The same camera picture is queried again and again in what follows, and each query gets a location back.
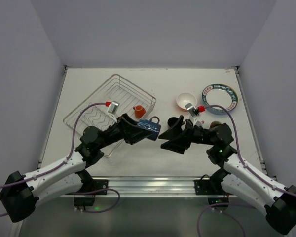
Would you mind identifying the orange red mug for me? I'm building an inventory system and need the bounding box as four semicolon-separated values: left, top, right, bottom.
133;105;146;119

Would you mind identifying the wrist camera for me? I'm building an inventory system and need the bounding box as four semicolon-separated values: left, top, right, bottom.
185;102;204;127
106;101;120;118

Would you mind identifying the blue mug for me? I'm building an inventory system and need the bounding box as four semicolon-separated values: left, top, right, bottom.
137;116;161;141

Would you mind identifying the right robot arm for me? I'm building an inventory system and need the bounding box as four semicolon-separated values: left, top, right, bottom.
159;117;296;235

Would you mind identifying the black mug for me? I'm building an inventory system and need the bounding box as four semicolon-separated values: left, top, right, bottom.
210;121;222;129

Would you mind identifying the brown striped mug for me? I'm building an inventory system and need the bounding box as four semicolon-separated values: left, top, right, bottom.
167;117;179;129

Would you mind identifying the dark green plate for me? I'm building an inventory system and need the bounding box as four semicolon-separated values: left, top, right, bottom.
202;83;239;112

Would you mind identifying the metal wire dish rack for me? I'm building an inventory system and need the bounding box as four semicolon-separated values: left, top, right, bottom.
63;73;157;158

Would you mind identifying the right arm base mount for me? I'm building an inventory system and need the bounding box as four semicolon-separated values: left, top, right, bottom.
194;168;230;210

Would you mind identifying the orange bowl white inside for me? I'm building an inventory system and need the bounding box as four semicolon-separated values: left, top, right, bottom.
176;92;198;111

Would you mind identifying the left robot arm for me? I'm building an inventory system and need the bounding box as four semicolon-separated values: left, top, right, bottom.
0;114;153;223

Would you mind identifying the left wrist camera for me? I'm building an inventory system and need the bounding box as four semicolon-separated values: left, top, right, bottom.
106;101;120;118

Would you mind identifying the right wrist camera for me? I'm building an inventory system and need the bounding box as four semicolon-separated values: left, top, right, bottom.
185;102;204;127

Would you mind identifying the aluminium mounting rail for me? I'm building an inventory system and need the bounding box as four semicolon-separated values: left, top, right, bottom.
93;176;235;198

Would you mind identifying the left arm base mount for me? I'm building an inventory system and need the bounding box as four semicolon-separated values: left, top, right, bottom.
74;170;109;210

